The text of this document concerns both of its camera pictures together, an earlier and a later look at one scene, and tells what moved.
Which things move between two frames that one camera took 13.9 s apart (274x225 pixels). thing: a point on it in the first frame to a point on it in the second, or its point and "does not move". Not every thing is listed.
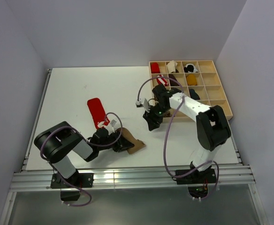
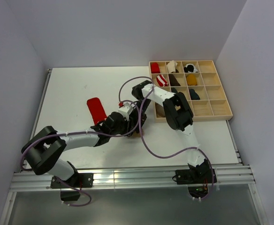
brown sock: (138, 144) to (136, 134)
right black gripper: (151, 120) to (134, 115)
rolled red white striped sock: (162, 80) does not move
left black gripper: (122, 145) to (127, 130)
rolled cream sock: (171, 66) does not move
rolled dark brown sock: (172, 83) does not move
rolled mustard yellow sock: (191, 80) does not move
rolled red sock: (155, 68) does not move
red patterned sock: (97, 113) does not move
